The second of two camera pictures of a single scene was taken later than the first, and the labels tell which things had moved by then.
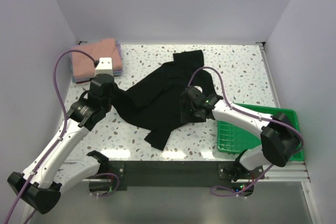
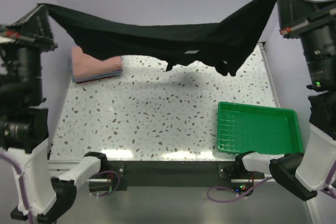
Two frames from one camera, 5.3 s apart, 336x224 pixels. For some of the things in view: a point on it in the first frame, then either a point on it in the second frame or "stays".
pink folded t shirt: [84, 66] stays
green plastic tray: [233, 138] stays
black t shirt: [166, 97] → [229, 42]
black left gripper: [114, 91] → [34, 29]
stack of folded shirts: [83, 66] stays
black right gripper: [185, 116] → [293, 10]
